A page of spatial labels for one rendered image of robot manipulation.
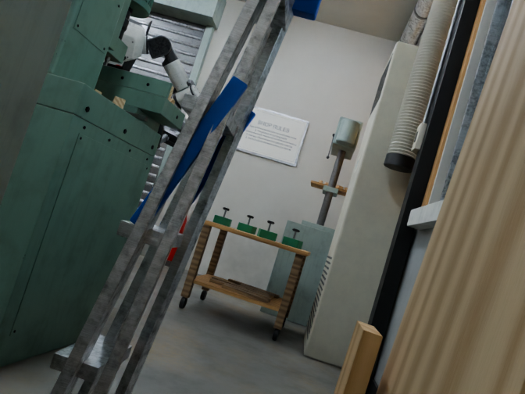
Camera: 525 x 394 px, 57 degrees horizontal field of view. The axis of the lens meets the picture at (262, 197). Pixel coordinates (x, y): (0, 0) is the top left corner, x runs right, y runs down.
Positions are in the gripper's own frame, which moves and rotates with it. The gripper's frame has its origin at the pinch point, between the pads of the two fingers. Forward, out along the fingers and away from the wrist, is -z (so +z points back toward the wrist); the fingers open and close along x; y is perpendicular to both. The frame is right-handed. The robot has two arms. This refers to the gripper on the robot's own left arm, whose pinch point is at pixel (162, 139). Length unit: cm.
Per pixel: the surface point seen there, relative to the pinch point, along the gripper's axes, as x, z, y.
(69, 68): 9, -64, 39
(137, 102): -1.7, -38.1, 27.4
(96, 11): 12, -52, 54
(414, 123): -98, 66, 41
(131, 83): 3.6, -35.1, 31.6
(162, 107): -10.7, -37.8, 30.0
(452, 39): -94, 68, 83
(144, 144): -7.9, -36.4, 13.4
